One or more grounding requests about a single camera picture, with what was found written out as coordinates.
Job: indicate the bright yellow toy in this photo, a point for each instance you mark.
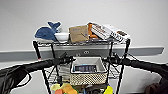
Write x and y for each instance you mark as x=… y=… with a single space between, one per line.
x=108 y=90

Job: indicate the brown paper box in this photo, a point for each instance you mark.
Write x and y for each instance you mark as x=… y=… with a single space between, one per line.
x=79 y=34

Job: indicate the white box with dark print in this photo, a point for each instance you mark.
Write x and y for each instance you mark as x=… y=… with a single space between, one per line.
x=118 y=34

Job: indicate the salmon orange toy block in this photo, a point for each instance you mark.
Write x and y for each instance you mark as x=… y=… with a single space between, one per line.
x=57 y=92

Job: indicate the pale basket with dark spots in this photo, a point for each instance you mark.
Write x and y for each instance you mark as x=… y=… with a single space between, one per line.
x=88 y=79

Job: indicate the grey wall socket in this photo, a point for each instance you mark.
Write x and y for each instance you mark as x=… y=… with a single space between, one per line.
x=87 y=52

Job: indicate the white snack box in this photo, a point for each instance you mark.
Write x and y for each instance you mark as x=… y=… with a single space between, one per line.
x=101 y=31

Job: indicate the blue whale plush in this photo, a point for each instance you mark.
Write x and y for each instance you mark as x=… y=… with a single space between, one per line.
x=45 y=33

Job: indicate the pale yellow toy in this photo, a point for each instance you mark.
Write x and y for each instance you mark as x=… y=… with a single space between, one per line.
x=55 y=87

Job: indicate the blue toy cup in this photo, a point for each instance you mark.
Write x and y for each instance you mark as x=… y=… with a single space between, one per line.
x=85 y=91

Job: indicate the white bowl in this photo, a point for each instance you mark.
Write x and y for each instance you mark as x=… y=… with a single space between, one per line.
x=62 y=36

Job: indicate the yellow orange toy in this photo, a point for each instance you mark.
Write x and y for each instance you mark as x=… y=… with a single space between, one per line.
x=68 y=89

